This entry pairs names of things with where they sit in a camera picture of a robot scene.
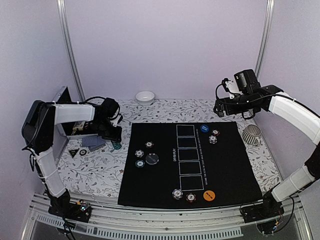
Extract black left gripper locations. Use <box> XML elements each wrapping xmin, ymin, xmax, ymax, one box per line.
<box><xmin>95</xmin><ymin>118</ymin><xmax>123</xmax><ymax>142</ymax></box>

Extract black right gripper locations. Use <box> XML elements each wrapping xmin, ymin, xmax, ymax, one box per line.
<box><xmin>214</xmin><ymin>92</ymin><xmax>259</xmax><ymax>117</ymax></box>

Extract grey playing card deck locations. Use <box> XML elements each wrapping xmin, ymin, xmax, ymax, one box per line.
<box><xmin>81</xmin><ymin>135</ymin><xmax>106</xmax><ymax>152</ymax></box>

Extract green poker chip stack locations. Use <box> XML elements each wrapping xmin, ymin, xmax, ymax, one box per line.
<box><xmin>111</xmin><ymin>141</ymin><xmax>122</xmax><ymax>150</ymax></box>

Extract blue small blind button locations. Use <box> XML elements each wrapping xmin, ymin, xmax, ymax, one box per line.
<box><xmin>200</xmin><ymin>124</ymin><xmax>210</xmax><ymax>133</ymax></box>

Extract blue peach chips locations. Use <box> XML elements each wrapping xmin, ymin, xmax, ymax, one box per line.
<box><xmin>135</xmin><ymin>149</ymin><xmax>144</xmax><ymax>158</ymax></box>

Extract red white poker chips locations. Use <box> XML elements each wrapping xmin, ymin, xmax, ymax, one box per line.
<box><xmin>145</xmin><ymin>141</ymin><xmax>154</xmax><ymax>149</ymax></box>

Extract green chips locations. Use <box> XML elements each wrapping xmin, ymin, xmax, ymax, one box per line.
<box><xmin>135</xmin><ymin>160</ymin><xmax>145</xmax><ymax>168</ymax></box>

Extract black dealer button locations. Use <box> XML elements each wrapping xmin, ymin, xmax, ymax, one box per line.
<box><xmin>145</xmin><ymin>153</ymin><xmax>159</xmax><ymax>166</ymax></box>

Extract orange big blind button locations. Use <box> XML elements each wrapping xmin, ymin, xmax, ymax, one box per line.
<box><xmin>203</xmin><ymin>190</ymin><xmax>216</xmax><ymax>202</ymax></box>

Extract blue peach poker chip stack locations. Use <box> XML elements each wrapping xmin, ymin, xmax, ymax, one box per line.
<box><xmin>172</xmin><ymin>188</ymin><xmax>183</xmax><ymax>200</ymax></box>

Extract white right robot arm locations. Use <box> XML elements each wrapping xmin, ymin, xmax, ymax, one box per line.
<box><xmin>213</xmin><ymin>69</ymin><xmax>320</xmax><ymax>218</ymax></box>

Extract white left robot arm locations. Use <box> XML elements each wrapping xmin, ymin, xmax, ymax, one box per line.
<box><xmin>21</xmin><ymin>97</ymin><xmax>123</xmax><ymax>217</ymax></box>

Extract card box in case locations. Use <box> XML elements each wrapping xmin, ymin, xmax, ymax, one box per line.
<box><xmin>72</xmin><ymin>121</ymin><xmax>85</xmax><ymax>131</ymax></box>

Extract black triangular marker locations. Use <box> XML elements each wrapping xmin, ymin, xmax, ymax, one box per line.
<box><xmin>68</xmin><ymin>149</ymin><xmax>79</xmax><ymax>158</ymax></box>

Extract aluminium poker case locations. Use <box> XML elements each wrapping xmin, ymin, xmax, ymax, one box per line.
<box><xmin>49</xmin><ymin>86</ymin><xmax>101</xmax><ymax>141</ymax></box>

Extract white ceramic bowl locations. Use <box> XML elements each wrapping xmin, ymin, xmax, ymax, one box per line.
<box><xmin>135</xmin><ymin>91</ymin><xmax>155</xmax><ymax>106</ymax></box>

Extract black poker play mat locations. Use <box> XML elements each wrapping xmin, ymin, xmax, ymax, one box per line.
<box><xmin>118</xmin><ymin>122</ymin><xmax>262</xmax><ymax>209</ymax></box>

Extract front aluminium rail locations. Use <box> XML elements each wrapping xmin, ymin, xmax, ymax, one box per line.
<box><xmin>21</xmin><ymin>193</ymin><xmax>313</xmax><ymax>240</ymax></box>

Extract right aluminium frame post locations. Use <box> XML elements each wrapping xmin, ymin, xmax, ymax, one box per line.
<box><xmin>254</xmin><ymin>0</ymin><xmax>275</xmax><ymax>78</ymax></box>

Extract aluminium frame post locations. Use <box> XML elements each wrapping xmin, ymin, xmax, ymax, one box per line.
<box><xmin>254</xmin><ymin>0</ymin><xmax>275</xmax><ymax>78</ymax></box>
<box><xmin>56</xmin><ymin>0</ymin><xmax>86</xmax><ymax>101</ymax></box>

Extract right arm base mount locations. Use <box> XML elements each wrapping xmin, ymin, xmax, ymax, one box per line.
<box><xmin>239</xmin><ymin>202</ymin><xmax>285</xmax><ymax>235</ymax></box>

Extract left aluminium frame post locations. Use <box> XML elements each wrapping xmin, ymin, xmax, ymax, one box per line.
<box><xmin>56</xmin><ymin>0</ymin><xmax>86</xmax><ymax>101</ymax></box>

